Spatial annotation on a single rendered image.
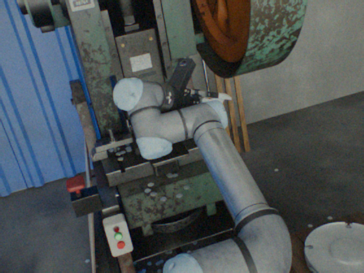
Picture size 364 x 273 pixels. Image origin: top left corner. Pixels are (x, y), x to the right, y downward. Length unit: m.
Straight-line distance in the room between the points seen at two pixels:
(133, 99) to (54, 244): 1.69
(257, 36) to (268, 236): 0.74
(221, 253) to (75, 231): 1.91
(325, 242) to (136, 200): 0.69
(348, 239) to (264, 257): 0.98
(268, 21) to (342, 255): 0.83
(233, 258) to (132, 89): 0.45
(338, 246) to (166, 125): 0.91
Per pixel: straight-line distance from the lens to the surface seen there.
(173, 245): 1.90
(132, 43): 1.59
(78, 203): 1.60
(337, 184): 2.69
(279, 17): 1.41
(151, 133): 1.02
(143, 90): 1.05
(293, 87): 3.41
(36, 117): 2.94
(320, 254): 1.71
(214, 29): 1.87
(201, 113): 1.04
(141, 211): 1.69
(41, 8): 1.53
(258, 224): 0.84
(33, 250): 2.65
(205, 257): 0.80
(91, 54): 1.53
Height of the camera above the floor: 1.57
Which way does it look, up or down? 29 degrees down
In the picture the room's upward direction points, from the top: 10 degrees counter-clockwise
